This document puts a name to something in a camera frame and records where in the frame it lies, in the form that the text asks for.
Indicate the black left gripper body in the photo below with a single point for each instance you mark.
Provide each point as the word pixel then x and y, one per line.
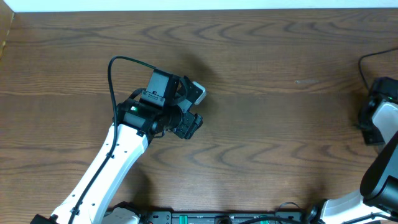
pixel 189 124

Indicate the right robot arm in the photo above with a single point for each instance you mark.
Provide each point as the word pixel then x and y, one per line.
pixel 376 198

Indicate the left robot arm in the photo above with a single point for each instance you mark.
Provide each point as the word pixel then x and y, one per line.
pixel 147 114

